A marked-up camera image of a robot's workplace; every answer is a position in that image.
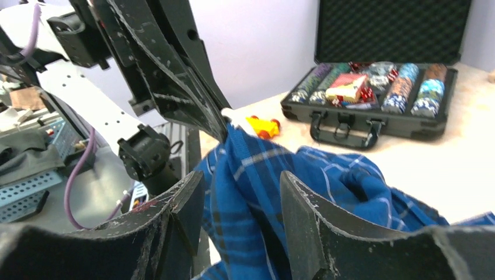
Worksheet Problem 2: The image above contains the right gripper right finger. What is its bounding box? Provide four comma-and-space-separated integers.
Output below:
280, 171, 494, 279

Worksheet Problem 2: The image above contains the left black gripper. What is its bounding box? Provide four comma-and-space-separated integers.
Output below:
47, 0, 230, 141

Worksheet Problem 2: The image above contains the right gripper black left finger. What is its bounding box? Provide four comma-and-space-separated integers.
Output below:
1, 171, 205, 279

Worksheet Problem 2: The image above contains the blue plaid shirt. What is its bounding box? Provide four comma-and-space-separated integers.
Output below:
197, 127, 494, 279

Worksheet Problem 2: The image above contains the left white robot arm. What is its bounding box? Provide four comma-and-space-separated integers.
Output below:
1, 1, 229, 195

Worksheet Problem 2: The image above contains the orange toy car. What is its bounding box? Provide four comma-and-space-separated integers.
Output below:
246, 115, 281, 139

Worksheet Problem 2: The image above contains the black poker chip case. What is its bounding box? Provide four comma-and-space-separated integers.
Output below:
281, 1, 472, 150

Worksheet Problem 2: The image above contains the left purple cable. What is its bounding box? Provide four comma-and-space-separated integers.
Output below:
19, 2, 133, 232

